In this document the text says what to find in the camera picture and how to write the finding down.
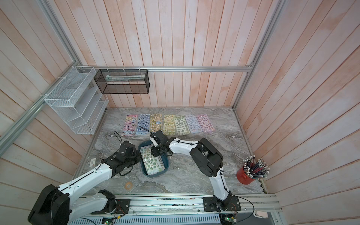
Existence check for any teal plastic storage box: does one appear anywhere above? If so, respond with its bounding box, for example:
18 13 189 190
138 141 169 178

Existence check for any green panda sticker sheet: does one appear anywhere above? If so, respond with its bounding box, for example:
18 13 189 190
163 114 176 136

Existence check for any yellow animal sticker sheet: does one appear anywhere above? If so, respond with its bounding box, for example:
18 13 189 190
150 113 162 133

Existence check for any white green sticker sheet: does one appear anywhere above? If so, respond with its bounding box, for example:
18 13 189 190
174 115 190 135

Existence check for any blue penguin sticker sheet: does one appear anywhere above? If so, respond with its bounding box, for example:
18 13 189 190
135 114 151 136

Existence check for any lilac gem sticker sheet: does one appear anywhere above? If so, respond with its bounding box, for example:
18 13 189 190
185 115 203 134

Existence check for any pink character sticker sheet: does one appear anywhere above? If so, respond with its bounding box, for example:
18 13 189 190
196 114 215 133

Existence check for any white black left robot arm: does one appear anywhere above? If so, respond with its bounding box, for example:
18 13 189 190
28 141 141 225

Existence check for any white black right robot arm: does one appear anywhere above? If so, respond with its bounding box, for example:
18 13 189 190
150 130 241 212

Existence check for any green cactus sticker sheet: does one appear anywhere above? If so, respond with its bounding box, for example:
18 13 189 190
140 145 165 175

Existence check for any small white card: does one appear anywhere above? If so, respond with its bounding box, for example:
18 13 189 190
89 158 96 167

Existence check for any red cup of pencils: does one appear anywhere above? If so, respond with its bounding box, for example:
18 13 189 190
236 155 270 185

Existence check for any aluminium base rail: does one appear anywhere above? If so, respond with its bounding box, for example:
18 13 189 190
116 193 282 216

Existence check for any white wire mesh shelf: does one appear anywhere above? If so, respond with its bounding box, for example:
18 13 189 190
45 66 109 135

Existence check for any black wire mesh basket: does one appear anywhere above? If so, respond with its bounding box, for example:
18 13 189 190
94 68 150 94

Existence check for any aluminium frame bar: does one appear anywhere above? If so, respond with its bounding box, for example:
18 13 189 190
94 65 252 72

